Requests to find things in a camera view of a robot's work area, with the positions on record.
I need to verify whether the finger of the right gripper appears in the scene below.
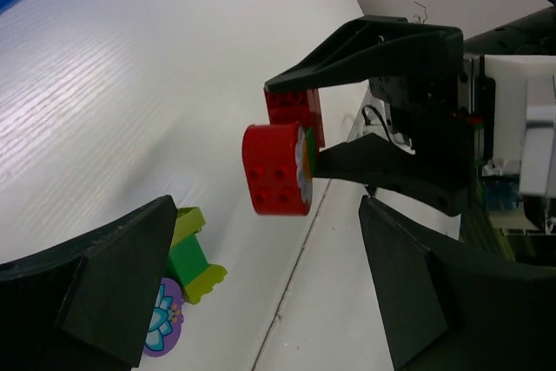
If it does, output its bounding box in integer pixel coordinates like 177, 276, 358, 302
264, 16, 464, 93
314, 134, 470, 216

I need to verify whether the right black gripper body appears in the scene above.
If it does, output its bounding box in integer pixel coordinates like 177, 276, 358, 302
369, 53, 494, 197

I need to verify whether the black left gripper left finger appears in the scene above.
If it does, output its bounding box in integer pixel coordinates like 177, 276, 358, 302
1, 195, 177, 370

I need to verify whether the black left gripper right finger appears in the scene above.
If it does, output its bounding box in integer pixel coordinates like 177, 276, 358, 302
359, 196, 555, 370

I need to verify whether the red crown lego piece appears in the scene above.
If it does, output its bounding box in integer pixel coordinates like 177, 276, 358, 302
264, 89, 325, 149

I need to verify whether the red flower lego brick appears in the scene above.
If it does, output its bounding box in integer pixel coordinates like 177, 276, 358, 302
242, 122, 313, 215

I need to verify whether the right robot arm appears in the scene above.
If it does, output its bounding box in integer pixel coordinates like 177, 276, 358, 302
242, 7, 555, 370

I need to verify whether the purple paw lego brick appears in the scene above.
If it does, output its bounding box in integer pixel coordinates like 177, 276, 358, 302
143, 277, 184, 357

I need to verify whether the lime green lego stack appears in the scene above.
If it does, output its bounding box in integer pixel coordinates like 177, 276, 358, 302
165, 207, 228, 304

